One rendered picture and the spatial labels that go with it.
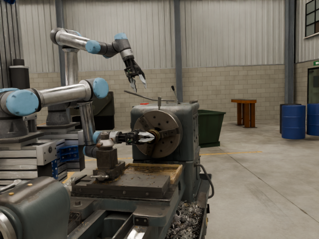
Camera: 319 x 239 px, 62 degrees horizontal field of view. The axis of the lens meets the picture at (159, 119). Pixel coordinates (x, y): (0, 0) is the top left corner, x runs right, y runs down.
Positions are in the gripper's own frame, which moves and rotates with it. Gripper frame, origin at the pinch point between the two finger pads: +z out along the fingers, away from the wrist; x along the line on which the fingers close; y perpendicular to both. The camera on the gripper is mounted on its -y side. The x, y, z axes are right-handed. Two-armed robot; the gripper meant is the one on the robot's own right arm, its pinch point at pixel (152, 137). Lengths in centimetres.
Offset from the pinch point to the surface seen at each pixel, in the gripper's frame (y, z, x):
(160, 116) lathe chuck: -19.3, 0.2, 10.2
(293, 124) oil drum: -614, 212, -68
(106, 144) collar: 41.3, -9.1, 3.5
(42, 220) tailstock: 100, 3, -1
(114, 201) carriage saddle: 48, -4, -19
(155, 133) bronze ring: -7.7, -0.3, 1.2
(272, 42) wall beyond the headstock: -1132, 239, 229
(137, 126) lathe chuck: -19.3, -15.2, 3.5
